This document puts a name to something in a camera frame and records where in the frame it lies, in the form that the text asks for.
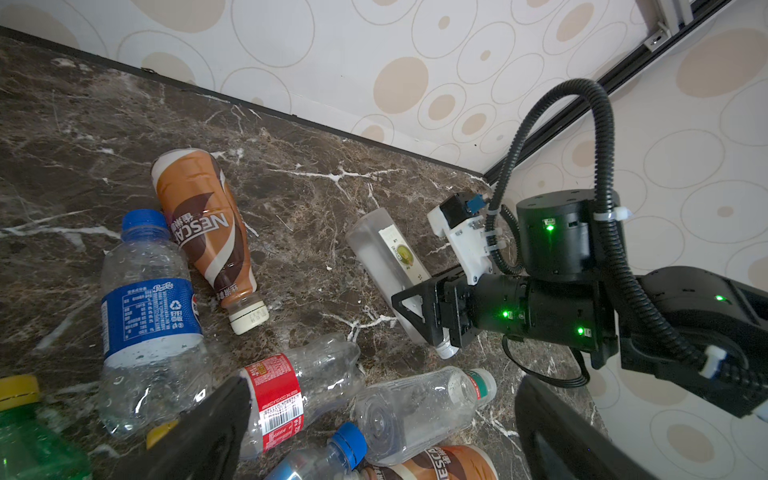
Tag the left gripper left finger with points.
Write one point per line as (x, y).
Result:
(205, 444)

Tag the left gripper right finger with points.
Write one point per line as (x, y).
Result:
(559, 444)

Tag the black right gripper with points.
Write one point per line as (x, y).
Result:
(575, 315)

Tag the frosted bottle kiwi label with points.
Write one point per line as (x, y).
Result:
(388, 258)

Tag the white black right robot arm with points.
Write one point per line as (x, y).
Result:
(555, 269)

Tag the clear bottle red label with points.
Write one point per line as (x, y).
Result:
(292, 389)

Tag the blue label water bottle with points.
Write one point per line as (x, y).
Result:
(156, 364)

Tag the brown Nescafe bottle front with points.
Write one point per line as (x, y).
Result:
(461, 462)

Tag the clear bottle green cap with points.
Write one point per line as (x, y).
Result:
(401, 418)

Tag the crushed bottle pink label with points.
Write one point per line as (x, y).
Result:
(338, 459)

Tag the green plastic soda bottle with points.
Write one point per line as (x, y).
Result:
(30, 450)

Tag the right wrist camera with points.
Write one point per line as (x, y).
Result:
(465, 234)

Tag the black frame post right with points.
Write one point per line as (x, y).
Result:
(673, 22)

